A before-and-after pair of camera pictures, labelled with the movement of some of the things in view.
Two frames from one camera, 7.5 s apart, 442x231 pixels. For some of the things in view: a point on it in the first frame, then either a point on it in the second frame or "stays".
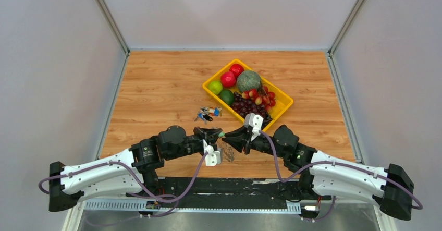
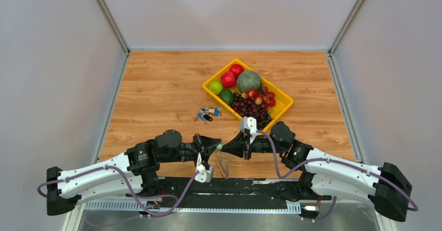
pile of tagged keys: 206,112 stays
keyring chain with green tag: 227,150 to 223,163
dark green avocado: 228,96 stays
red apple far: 236,69 stays
